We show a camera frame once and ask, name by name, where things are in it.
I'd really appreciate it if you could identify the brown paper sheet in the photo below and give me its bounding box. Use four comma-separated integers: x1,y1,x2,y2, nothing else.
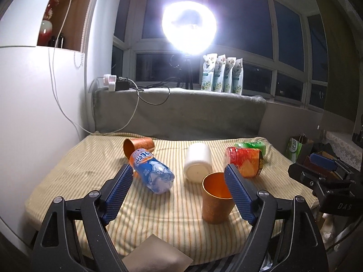
121,233,194,272

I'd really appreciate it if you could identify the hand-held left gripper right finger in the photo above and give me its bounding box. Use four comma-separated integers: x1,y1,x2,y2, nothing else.
223,163,330,272

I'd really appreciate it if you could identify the white green refill pouch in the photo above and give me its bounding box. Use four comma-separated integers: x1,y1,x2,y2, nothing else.
224,57,236,94
232,58,245,95
213,54,228,93
200,54,218,92

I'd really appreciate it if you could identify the white cable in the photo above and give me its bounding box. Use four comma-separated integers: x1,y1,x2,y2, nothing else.
48,0,139,134

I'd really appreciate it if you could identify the white cup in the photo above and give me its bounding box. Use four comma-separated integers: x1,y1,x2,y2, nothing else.
183,143,213,182

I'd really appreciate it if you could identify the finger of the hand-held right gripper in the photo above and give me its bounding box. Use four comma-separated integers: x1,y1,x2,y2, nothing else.
310,152,354,181

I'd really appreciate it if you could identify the wooden shelf niche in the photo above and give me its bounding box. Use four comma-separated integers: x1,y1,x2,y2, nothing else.
37,0,96,53

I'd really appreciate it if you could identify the ring light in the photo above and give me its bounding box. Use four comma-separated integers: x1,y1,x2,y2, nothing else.
161,1,219,55

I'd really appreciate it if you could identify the red snack packet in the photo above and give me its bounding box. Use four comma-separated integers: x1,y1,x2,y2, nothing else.
225,146,265,179

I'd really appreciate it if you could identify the white plug adapter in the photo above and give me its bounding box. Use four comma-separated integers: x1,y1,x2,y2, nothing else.
98,74,118,92

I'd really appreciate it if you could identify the black cable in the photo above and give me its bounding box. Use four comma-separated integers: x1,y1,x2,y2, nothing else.
128,80,171,105

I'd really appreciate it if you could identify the green paper bag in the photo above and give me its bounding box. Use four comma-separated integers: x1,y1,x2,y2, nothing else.
285,135,307,163

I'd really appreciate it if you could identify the large window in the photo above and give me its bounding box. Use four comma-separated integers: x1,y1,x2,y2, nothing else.
112,0,330,112

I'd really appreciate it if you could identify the white lace cloth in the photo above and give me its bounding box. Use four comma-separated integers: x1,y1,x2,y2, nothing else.
326,131,363,154

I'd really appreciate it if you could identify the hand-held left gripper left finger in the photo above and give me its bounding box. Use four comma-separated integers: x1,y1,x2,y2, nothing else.
30,164,134,272

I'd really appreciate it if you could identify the blue and orange bottle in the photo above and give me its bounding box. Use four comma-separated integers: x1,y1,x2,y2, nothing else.
129,148,175,195

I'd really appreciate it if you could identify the striped yellow cloth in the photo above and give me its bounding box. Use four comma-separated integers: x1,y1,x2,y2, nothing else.
25,134,320,257

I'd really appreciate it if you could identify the dark olive curtain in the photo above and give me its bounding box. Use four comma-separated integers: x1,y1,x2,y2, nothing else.
308,0,363,123

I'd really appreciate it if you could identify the green snack packet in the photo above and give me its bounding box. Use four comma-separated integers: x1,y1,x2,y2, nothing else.
234,141,267,164

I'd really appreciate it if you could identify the black tripod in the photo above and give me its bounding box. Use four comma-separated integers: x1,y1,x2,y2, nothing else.
176,54,195,90

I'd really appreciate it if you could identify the red and white vase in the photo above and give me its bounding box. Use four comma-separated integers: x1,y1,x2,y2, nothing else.
38,0,60,46

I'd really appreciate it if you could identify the orange metal cup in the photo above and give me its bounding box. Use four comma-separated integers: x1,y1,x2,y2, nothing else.
123,137,155,160
202,172,236,224

